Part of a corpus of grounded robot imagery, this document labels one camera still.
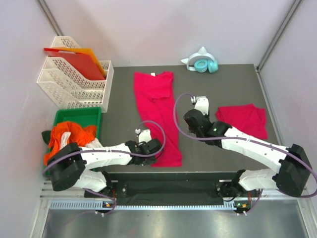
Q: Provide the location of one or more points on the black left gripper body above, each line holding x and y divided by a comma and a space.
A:
148, 159

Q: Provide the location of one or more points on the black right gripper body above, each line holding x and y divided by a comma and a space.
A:
198, 134

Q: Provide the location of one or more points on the pink t shirt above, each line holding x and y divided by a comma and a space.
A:
246, 118
155, 101

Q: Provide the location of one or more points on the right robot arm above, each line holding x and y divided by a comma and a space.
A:
287, 168

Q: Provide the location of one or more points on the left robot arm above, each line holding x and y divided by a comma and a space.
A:
73, 166

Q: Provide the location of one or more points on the folded pink t shirt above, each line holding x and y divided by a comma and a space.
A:
246, 118

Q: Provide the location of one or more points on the white t shirt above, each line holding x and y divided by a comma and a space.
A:
92, 143

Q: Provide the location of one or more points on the teal cat ear headphones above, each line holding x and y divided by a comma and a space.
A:
201, 61

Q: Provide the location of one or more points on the green plastic bin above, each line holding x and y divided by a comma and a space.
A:
83, 116

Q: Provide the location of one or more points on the orange t shirt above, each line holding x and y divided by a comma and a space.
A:
80, 134

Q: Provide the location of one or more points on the white file organizer rack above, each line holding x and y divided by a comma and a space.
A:
69, 89

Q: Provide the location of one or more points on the dark green cloth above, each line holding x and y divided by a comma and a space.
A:
46, 136

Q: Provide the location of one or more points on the red orange folder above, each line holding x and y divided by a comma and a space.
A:
83, 63

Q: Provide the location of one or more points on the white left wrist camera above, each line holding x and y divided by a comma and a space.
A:
143, 135

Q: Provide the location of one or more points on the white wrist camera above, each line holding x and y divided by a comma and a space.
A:
143, 135
201, 103

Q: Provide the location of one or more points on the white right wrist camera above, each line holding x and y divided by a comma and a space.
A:
201, 103

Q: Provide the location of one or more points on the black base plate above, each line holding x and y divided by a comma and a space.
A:
166, 189

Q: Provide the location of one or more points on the grey cable duct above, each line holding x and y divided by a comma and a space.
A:
106, 205

